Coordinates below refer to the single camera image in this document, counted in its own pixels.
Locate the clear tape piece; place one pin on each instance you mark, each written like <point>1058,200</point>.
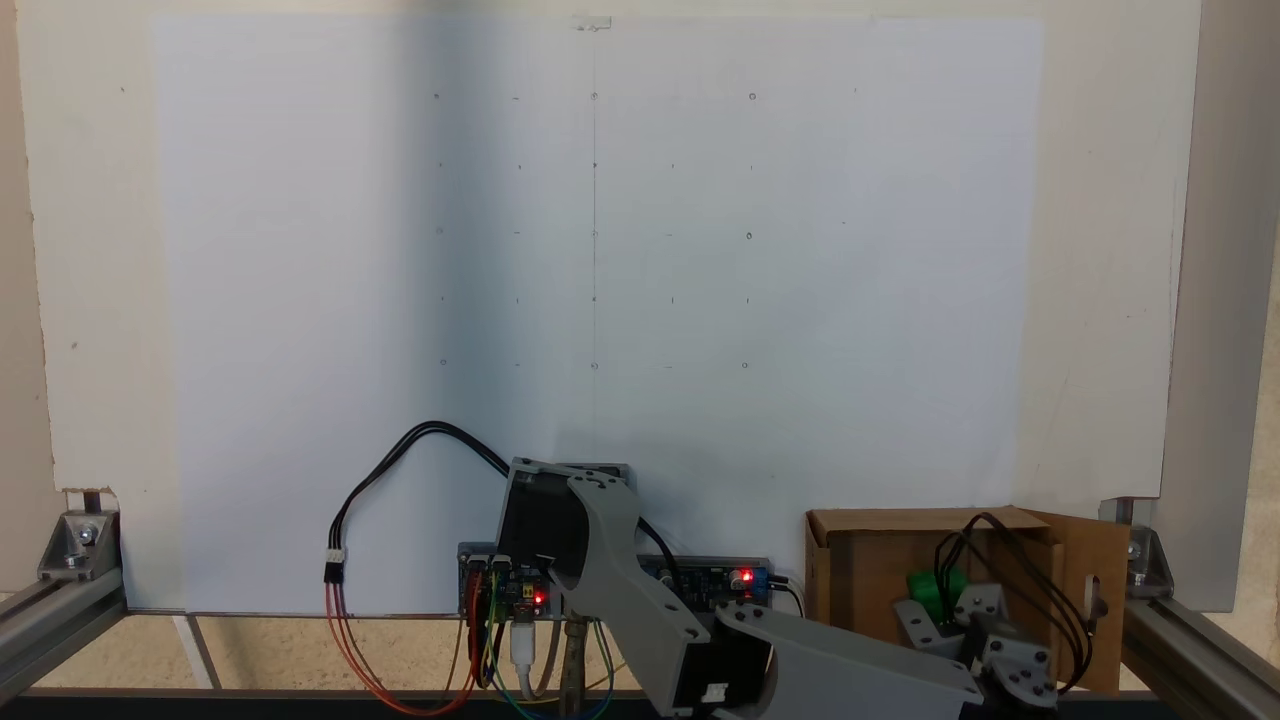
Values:
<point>592,22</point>

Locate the aluminium frame rail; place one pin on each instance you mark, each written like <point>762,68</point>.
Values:
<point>1200,660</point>
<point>50,625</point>

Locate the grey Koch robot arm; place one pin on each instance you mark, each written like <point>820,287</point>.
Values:
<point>620,570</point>

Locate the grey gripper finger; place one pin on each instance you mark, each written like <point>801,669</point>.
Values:
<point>930,630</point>
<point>982,603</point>

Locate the green die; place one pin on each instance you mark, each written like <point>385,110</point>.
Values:
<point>935,587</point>

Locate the metal table clamp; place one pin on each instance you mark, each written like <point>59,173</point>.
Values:
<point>575,670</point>

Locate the open cardboard box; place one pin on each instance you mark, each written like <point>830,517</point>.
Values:
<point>870,570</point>

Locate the metal corner bracket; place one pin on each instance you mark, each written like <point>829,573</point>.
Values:
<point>1148,565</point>
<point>80,545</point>

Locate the large white paper sheet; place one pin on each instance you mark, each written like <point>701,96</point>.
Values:
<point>300,300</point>

